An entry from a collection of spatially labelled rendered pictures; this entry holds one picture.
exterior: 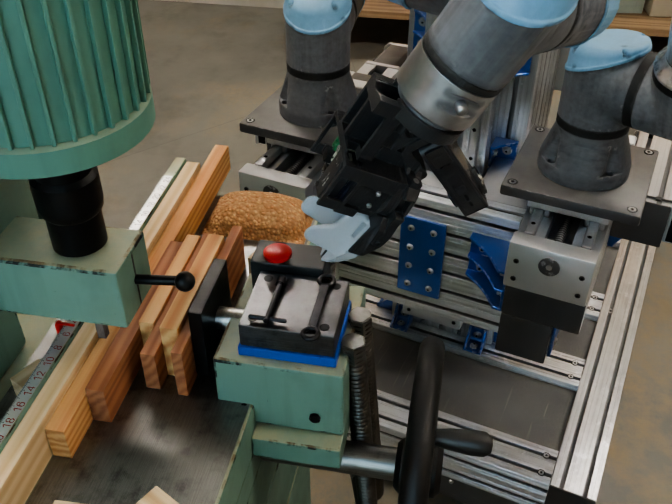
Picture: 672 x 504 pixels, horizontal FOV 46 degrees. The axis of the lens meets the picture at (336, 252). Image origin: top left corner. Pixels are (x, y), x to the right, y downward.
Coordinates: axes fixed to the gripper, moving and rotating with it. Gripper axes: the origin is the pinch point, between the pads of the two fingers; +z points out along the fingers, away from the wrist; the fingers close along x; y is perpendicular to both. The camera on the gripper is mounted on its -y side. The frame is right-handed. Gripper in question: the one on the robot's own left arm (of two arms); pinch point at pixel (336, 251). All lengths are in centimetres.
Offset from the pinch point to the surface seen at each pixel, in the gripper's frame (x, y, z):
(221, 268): -3.5, 7.8, 10.6
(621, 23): -217, -189, 48
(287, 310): 4.2, 3.0, 5.5
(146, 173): -158, -24, 149
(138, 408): 8.7, 12.8, 21.1
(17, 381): -1.2, 22.8, 36.5
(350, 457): 13.0, -9.7, 17.0
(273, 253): -2.3, 4.3, 5.1
